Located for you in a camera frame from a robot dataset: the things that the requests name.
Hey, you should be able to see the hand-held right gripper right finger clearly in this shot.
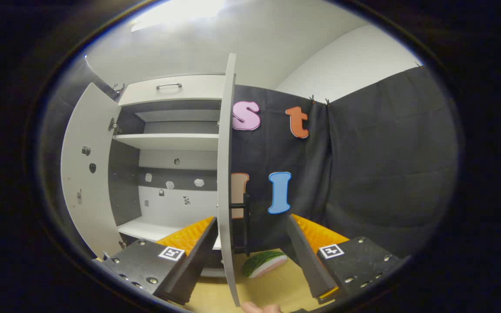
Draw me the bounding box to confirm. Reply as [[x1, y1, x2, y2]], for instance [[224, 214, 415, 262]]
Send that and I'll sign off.
[[286, 213, 407, 305]]

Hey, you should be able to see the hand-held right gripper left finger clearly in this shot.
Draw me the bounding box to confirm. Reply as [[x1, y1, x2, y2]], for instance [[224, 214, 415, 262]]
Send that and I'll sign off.
[[92, 216, 219, 306]]

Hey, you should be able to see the cabinet door with headphone sticker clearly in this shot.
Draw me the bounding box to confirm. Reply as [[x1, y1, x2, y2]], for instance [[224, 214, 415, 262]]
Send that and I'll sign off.
[[217, 53, 242, 307]]

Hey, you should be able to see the cabinet door with camera sticker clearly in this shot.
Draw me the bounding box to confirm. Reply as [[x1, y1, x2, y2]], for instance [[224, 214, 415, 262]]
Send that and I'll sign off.
[[60, 83, 123, 258]]

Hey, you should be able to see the white and grey cabinet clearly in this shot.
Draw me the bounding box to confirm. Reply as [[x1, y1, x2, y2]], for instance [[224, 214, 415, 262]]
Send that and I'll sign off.
[[108, 74, 227, 279]]

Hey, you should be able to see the white cabinet shelf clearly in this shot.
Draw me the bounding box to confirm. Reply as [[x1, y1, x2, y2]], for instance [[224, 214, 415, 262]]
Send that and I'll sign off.
[[113, 133, 220, 151]]

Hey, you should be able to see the toy watermelon slice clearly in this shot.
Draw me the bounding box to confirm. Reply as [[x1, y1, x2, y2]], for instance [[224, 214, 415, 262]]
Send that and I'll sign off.
[[242, 250, 288, 279]]

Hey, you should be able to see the black backdrop cloth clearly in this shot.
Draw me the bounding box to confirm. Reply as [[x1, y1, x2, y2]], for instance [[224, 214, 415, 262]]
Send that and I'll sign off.
[[37, 56, 460, 259]]

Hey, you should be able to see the black flat door handle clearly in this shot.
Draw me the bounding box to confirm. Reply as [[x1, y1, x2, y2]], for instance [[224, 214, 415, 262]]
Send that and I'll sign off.
[[230, 193, 251, 257]]

